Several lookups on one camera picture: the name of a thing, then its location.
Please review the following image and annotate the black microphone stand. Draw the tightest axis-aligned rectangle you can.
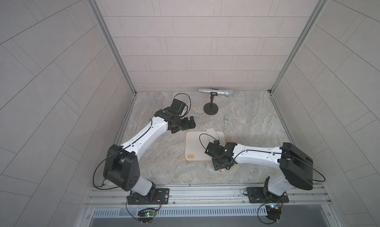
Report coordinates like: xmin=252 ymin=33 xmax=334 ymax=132
xmin=203 ymin=92 xmax=219 ymax=115

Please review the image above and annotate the white cutting board tan rim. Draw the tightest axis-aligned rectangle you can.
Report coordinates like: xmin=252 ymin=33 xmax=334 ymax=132
xmin=185 ymin=131 xmax=211 ymax=162

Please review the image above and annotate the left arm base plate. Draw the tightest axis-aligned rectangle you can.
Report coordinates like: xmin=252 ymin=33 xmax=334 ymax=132
xmin=127 ymin=188 xmax=170 ymax=205

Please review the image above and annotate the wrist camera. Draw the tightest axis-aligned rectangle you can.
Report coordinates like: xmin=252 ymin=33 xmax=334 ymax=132
xmin=204 ymin=140 xmax=223 ymax=159
xmin=169 ymin=98 xmax=187 ymax=116

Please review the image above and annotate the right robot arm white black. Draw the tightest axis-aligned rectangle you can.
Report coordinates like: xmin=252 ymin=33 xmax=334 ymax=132
xmin=204 ymin=141 xmax=313 ymax=201

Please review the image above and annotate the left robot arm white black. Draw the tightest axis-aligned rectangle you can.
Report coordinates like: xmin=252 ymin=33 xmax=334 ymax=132
xmin=103 ymin=108 xmax=196 ymax=202

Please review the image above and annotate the silver microphone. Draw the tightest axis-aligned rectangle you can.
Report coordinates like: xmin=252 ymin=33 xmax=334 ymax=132
xmin=199 ymin=88 xmax=234 ymax=97

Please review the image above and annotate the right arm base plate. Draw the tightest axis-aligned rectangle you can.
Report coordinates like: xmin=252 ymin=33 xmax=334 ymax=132
xmin=243 ymin=187 xmax=289 ymax=204

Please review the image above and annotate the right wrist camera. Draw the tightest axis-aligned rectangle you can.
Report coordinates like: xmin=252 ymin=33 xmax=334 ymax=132
xmin=204 ymin=140 xmax=223 ymax=159

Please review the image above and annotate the white speckled cleaver knife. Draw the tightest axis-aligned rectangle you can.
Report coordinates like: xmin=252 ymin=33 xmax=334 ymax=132
xmin=206 ymin=128 xmax=226 ymax=163

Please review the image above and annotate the aluminium rail frame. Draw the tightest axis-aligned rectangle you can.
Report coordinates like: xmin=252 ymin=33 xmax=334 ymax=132
xmin=83 ymin=183 xmax=331 ymax=208

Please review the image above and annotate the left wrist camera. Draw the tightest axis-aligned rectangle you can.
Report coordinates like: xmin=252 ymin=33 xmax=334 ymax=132
xmin=169 ymin=98 xmax=187 ymax=116

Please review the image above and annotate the left green circuit board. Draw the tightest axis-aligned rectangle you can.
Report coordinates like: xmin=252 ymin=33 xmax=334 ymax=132
xmin=137 ymin=208 xmax=158 ymax=224

